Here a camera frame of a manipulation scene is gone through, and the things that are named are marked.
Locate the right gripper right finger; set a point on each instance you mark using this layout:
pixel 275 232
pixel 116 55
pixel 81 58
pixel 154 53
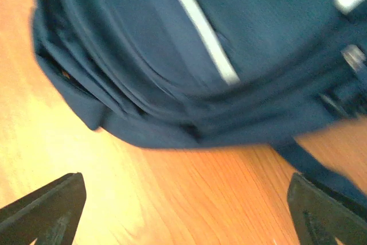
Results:
pixel 323 216

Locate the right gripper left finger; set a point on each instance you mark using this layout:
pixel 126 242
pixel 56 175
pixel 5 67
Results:
pixel 48 215

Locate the navy blue student backpack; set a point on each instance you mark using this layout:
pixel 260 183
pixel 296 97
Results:
pixel 188 74

